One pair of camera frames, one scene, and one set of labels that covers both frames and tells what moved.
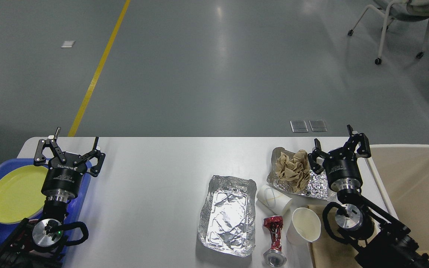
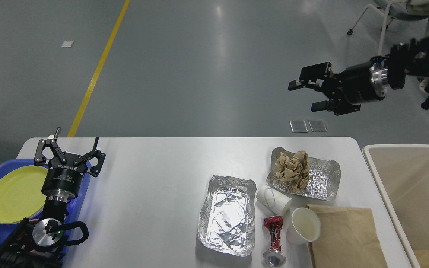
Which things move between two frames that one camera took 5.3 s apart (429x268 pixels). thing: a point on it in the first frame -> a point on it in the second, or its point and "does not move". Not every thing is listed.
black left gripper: x=63 y=179 does not move
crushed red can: x=275 y=257 does not move
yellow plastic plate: x=17 y=194 does not move
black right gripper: x=341 y=166 -> x=365 y=82
